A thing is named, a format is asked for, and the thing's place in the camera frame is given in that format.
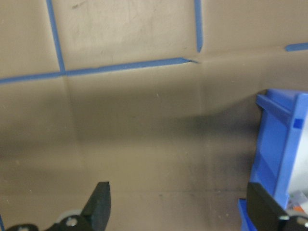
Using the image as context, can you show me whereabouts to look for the silver button with orange block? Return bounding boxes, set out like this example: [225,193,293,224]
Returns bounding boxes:
[287,190,308,214]

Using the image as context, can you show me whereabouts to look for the blue plastic storage bin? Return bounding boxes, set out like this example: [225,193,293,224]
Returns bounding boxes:
[237,88,308,231]

